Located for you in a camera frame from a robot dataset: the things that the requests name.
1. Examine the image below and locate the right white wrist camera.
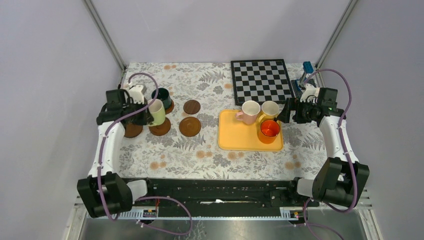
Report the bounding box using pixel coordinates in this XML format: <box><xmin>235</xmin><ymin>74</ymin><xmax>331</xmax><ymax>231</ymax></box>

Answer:
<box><xmin>300</xmin><ymin>83</ymin><xmax>321</xmax><ymax>103</ymax></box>

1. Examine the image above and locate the floral tablecloth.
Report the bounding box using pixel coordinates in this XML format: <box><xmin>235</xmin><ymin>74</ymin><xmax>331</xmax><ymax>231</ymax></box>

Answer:
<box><xmin>117</xmin><ymin>62</ymin><xmax>327</xmax><ymax>180</ymax></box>

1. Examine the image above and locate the brown coaster bottom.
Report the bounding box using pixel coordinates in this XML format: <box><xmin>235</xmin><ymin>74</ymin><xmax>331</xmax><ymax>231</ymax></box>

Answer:
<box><xmin>149</xmin><ymin>117</ymin><xmax>172</xmax><ymax>136</ymax></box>

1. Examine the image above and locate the purple cable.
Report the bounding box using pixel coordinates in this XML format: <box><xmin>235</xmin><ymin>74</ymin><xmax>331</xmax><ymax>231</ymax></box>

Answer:
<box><xmin>96</xmin><ymin>72</ymin><xmax>194</xmax><ymax>236</ymax></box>
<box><xmin>301</xmin><ymin>68</ymin><xmax>359</xmax><ymax>240</ymax></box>

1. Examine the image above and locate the dark green mug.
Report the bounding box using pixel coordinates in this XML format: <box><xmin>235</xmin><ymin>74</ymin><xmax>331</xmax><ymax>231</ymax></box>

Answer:
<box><xmin>151</xmin><ymin>87</ymin><xmax>172</xmax><ymax>111</ymax></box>

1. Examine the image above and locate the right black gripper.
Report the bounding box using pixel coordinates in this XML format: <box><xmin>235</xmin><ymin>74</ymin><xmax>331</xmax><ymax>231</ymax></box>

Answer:
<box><xmin>275</xmin><ymin>97</ymin><xmax>319</xmax><ymax>124</ymax></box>

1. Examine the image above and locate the yellow mug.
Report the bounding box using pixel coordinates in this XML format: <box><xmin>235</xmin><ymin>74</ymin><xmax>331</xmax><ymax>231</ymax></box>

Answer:
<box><xmin>257</xmin><ymin>100</ymin><xmax>280</xmax><ymax>123</ymax></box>

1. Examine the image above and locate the dark wood grain coaster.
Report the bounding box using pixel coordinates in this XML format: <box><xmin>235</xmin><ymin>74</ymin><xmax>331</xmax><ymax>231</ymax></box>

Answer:
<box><xmin>183</xmin><ymin>99</ymin><xmax>201</xmax><ymax>115</ymax></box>

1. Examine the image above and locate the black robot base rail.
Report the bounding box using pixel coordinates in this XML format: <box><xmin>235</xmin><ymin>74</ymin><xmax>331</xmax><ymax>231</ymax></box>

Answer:
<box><xmin>123</xmin><ymin>178</ymin><xmax>307</xmax><ymax>220</ymax></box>

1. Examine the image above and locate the blue toy block structure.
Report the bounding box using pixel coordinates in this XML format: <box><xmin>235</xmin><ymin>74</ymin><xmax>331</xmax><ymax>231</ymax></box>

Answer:
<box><xmin>293</xmin><ymin>61</ymin><xmax>314</xmax><ymax>94</ymax></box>

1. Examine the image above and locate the light green mug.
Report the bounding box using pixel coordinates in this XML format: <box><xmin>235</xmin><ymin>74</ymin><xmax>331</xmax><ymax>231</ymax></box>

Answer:
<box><xmin>147</xmin><ymin>99</ymin><xmax>166</xmax><ymax>127</ymax></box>

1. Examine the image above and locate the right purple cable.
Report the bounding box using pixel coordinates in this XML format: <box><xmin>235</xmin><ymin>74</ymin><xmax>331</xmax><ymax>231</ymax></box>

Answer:
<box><xmin>301</xmin><ymin>68</ymin><xmax>359</xmax><ymax>240</ymax></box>

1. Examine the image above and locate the orange mug black handle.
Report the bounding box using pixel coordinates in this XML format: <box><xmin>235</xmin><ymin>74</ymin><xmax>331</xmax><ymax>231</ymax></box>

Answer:
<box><xmin>258</xmin><ymin>119</ymin><xmax>281</xmax><ymax>144</ymax></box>

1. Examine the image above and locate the pink mug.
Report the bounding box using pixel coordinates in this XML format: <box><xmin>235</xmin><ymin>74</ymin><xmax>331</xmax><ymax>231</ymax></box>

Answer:
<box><xmin>235</xmin><ymin>100</ymin><xmax>261</xmax><ymax>125</ymax></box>

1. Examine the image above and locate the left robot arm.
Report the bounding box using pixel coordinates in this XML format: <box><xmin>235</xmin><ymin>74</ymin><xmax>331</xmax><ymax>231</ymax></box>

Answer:
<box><xmin>77</xmin><ymin>85</ymin><xmax>155</xmax><ymax>221</ymax></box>

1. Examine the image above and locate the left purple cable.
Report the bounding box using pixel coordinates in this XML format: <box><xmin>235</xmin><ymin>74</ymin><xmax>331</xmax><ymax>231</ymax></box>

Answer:
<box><xmin>96</xmin><ymin>72</ymin><xmax>194</xmax><ymax>236</ymax></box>

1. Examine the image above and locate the yellow plastic tray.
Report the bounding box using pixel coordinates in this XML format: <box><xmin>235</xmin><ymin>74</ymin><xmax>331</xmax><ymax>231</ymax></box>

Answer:
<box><xmin>218</xmin><ymin>109</ymin><xmax>284</xmax><ymax>152</ymax></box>

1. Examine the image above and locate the light brown coaster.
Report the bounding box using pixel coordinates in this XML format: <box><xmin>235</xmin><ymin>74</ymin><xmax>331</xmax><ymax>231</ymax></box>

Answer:
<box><xmin>179</xmin><ymin>116</ymin><xmax>202</xmax><ymax>137</ymax></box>

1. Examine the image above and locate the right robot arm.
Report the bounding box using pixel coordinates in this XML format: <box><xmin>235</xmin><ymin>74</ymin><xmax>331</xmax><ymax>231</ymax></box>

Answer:
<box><xmin>274</xmin><ymin>84</ymin><xmax>370</xmax><ymax>213</ymax></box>

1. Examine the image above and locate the black white chessboard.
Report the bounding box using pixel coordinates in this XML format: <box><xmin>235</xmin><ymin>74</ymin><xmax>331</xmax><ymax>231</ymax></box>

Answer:
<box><xmin>230</xmin><ymin>59</ymin><xmax>295</xmax><ymax>106</ymax></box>

